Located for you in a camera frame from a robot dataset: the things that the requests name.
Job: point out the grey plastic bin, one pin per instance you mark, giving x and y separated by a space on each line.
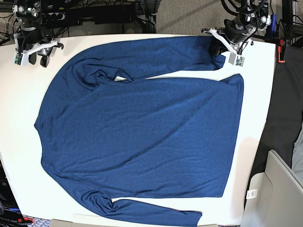
275 197

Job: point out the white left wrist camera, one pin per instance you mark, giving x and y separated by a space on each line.
236 59

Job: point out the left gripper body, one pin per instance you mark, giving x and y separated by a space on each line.
234 32

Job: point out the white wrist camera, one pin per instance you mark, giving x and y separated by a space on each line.
20 58
236 59

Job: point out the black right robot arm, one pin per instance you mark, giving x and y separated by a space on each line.
29 16

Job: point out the blue long-sleeve shirt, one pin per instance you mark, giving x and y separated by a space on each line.
114 129

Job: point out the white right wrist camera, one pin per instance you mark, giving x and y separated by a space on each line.
20 58

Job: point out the red clamp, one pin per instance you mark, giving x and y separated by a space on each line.
281 51

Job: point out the black box with red label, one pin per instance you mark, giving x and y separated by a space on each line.
10 214

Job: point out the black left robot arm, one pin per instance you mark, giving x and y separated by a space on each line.
250 18

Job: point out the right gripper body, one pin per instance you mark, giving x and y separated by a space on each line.
35 41

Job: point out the white power strip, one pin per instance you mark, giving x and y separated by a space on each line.
54 16

